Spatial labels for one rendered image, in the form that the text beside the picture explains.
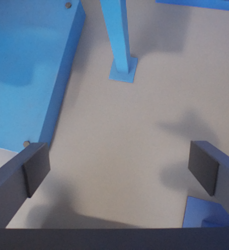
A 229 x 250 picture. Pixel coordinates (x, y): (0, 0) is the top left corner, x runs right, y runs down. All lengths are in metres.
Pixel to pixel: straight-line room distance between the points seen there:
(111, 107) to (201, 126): 0.45
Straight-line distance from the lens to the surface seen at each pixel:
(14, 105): 1.01
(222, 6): 1.25
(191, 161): 0.17
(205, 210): 0.97
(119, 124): 0.92
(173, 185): 0.93
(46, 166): 0.17
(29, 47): 1.09
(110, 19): 0.66
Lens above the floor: 0.90
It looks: 78 degrees down
